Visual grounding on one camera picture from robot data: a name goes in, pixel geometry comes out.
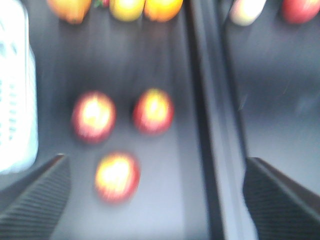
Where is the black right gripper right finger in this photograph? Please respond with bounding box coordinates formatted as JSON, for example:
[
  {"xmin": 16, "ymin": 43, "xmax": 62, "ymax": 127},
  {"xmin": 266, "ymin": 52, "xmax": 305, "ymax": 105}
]
[{"xmin": 242, "ymin": 157, "xmax": 320, "ymax": 240}]

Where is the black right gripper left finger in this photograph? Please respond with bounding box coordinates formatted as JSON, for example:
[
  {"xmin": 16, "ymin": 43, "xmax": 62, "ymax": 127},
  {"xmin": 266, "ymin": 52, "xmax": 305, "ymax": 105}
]
[{"xmin": 0, "ymin": 154, "xmax": 72, "ymax": 240}]

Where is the light blue plastic basket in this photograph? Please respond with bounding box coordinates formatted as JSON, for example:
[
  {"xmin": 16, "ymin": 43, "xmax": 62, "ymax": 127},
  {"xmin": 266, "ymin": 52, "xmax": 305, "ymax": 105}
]
[{"xmin": 0, "ymin": 0, "xmax": 39, "ymax": 175}]

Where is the red apple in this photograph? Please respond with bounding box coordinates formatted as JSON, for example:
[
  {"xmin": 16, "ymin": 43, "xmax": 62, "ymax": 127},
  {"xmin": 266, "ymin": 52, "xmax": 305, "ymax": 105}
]
[
  {"xmin": 71, "ymin": 90, "xmax": 117, "ymax": 144},
  {"xmin": 94, "ymin": 151, "xmax": 141, "ymax": 204},
  {"xmin": 132, "ymin": 88, "xmax": 175, "ymax": 135}
]

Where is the black wooden produce stand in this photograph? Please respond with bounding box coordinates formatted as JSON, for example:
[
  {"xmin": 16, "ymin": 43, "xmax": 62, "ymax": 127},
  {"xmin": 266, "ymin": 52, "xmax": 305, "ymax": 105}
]
[{"xmin": 0, "ymin": 0, "xmax": 320, "ymax": 240}]

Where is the red apple middle tray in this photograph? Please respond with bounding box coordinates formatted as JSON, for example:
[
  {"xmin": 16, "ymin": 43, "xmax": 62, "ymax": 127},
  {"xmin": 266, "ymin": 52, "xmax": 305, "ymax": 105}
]
[{"xmin": 281, "ymin": 0, "xmax": 320, "ymax": 24}]

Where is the orange near centre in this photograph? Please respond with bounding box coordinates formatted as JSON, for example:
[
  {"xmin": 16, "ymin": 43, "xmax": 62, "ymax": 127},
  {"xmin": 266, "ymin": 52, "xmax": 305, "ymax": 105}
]
[{"xmin": 46, "ymin": 0, "xmax": 92, "ymax": 25}]

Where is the yellow apple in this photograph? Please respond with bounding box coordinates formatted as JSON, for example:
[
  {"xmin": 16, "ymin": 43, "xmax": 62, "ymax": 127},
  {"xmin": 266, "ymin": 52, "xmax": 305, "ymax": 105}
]
[{"xmin": 109, "ymin": 0, "xmax": 145, "ymax": 22}]

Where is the large orange right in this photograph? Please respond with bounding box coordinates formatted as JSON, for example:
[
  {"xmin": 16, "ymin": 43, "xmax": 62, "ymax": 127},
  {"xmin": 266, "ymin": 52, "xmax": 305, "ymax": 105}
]
[{"xmin": 143, "ymin": 0, "xmax": 184, "ymax": 22}]

